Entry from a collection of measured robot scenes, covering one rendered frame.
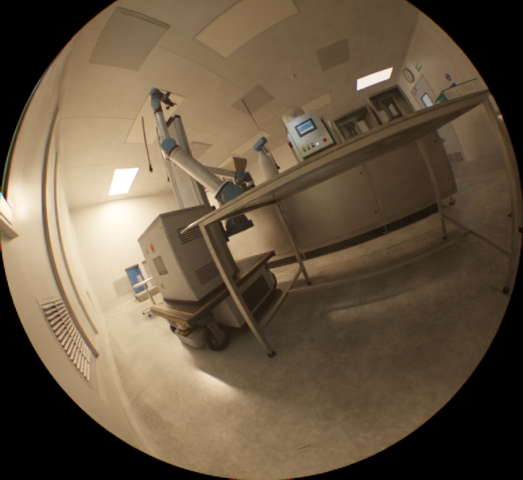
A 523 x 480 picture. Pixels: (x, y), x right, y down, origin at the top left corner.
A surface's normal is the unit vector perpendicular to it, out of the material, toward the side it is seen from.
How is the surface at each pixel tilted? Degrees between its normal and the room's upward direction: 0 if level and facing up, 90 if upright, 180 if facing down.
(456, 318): 0
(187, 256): 90
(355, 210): 90
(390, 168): 90
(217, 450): 0
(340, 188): 90
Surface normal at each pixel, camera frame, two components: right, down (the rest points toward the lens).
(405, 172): -0.47, 0.21
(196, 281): 0.78, -0.34
